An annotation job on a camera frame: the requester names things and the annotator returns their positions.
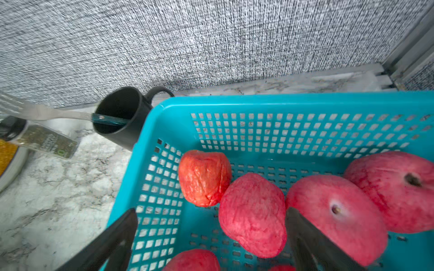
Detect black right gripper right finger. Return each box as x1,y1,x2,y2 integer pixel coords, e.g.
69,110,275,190
285,207,366,271

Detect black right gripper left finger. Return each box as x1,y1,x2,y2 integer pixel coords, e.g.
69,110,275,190
58,208,138,271

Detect pink red apple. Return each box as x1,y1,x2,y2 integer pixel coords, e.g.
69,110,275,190
285,175,388,266
344,151,434,234
163,249,220,271

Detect teal plastic basket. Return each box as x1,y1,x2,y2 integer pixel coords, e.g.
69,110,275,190
109,91,434,271

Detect patterned plate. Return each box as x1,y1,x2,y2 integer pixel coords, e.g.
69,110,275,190
1,147,29,192

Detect glass herb spice jar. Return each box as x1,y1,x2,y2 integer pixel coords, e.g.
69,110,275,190
1,116,79,159

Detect yellow food on plate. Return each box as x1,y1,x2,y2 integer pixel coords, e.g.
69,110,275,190
0,140,18,176

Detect black cylindrical cup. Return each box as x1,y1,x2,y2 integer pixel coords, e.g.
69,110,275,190
93,86,174,151

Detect metal fork in cup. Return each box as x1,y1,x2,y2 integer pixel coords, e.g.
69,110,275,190
1,91,129,126

